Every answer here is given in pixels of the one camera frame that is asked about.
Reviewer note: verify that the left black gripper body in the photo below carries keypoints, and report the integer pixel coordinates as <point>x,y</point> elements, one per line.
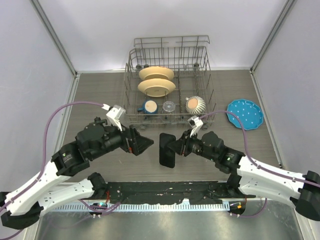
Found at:
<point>115,140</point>

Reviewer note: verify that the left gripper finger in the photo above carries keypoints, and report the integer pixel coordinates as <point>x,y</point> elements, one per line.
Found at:
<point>140,144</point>
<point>133,133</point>

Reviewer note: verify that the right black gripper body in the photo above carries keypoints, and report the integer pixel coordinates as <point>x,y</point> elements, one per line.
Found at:
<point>195,145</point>

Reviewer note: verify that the black smartphone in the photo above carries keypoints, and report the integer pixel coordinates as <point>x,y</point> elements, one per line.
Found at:
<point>166,155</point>

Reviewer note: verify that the black phone stand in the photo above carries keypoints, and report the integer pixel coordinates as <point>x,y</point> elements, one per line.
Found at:
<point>99,121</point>

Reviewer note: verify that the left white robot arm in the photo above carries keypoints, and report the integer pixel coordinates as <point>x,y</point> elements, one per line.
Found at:
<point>34,199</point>

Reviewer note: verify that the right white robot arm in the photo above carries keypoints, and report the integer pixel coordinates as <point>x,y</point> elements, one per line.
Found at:
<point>247,177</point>

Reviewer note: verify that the blue mug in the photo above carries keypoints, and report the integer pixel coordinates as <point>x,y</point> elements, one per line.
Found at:
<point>148,107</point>

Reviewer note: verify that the clear glass cup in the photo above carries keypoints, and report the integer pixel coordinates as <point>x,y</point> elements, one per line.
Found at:
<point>168,107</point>

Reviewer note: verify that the striped ceramic bowl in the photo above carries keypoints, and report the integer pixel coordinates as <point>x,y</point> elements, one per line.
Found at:
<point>195,105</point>

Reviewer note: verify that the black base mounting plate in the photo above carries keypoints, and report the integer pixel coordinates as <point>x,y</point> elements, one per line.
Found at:
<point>168,192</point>

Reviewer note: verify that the blue dotted plate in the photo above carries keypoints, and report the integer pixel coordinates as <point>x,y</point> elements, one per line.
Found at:
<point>248,112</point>

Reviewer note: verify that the front beige plate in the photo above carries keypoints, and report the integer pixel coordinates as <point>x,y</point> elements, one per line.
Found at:
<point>156,87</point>

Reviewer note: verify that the beige plate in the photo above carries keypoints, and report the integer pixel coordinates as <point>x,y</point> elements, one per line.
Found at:
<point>156,87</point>
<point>156,72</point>

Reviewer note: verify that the rear beige plate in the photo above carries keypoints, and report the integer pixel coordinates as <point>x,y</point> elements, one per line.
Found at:
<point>156,72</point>

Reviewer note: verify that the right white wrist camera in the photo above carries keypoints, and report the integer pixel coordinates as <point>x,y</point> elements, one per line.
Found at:
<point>196,124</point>

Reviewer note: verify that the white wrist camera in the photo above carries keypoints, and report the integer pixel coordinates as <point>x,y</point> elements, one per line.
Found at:
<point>114,114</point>
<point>196,124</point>

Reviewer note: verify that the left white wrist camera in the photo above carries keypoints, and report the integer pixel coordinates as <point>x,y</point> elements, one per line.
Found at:
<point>114,114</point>

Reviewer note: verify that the perforated cable tray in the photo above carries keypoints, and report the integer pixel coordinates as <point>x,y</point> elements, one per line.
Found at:
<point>185,206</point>

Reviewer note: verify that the grey wire dish rack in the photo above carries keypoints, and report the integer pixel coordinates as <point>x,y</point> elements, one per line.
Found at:
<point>188,58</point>

